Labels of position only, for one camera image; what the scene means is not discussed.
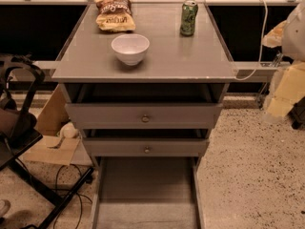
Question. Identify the grey drawer cabinet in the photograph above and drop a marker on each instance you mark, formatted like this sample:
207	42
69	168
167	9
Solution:
176	69

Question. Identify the grey middle drawer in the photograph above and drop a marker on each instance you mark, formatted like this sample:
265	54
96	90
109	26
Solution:
145	146

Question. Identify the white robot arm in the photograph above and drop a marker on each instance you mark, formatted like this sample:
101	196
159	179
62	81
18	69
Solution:
293	39

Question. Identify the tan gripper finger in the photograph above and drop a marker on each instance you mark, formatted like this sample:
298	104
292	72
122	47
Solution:
286	89
274	37

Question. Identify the grey metal rail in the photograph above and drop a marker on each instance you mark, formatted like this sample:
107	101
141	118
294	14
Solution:
256	72

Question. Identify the brown yellow chip bag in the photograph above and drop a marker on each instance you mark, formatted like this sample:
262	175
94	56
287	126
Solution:
114	15

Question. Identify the white ceramic bowl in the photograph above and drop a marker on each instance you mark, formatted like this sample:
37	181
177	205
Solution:
130	48

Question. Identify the green soda can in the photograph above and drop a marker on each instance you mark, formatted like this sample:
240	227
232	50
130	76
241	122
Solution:
189	13

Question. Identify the black chair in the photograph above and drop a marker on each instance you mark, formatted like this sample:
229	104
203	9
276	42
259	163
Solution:
18	135

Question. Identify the cardboard box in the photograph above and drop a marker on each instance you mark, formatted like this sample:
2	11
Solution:
52	148

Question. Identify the grey top drawer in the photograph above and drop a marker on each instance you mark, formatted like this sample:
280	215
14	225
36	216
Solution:
143	115

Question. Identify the white plastic bottle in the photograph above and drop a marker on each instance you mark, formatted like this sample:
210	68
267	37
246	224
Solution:
68	131

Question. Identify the grey open bottom drawer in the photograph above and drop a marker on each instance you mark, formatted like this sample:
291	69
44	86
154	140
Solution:
147	193

